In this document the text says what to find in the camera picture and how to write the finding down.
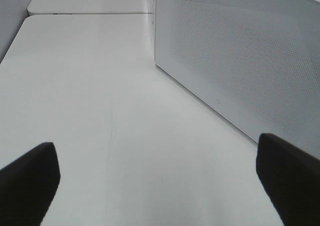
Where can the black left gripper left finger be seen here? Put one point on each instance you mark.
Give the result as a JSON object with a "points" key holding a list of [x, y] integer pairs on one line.
{"points": [[28, 186]]}

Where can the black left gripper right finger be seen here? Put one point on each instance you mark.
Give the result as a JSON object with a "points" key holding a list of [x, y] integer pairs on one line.
{"points": [[291, 179]]}

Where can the white microwave door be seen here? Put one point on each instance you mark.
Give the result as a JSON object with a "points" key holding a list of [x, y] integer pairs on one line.
{"points": [[256, 62]]}

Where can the white microwave oven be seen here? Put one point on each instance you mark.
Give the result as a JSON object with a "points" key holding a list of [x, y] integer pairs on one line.
{"points": [[153, 16]]}

